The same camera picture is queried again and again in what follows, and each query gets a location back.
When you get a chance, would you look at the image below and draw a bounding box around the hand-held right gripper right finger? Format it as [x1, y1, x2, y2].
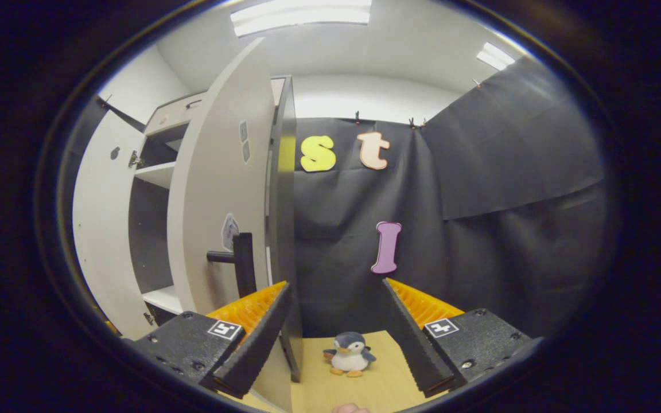
[381, 278, 545, 399]

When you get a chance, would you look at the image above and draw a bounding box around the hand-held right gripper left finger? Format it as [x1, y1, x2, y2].
[131, 280, 294, 400]

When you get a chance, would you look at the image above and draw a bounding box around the white and grey cabinet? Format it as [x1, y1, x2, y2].
[129, 75, 304, 383]

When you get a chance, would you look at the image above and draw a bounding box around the white cabinet door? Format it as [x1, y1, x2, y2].
[167, 37, 294, 413]
[72, 109, 154, 340]

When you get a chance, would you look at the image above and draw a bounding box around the white cabinet drawer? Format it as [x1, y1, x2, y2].
[144, 91, 208, 137]

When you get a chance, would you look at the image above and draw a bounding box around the penguin plush toy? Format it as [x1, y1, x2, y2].
[323, 332, 377, 378]

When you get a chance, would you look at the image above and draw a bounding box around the black backdrop cloth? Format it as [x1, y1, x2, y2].
[293, 56, 615, 339]

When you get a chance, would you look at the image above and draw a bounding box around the small ceiling light panel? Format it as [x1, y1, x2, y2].
[476, 41, 516, 72]

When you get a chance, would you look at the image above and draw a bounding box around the large ceiling light panel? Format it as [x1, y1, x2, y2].
[230, 0, 372, 38]

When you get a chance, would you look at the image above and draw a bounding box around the black door handle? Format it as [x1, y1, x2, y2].
[207, 232, 257, 299]

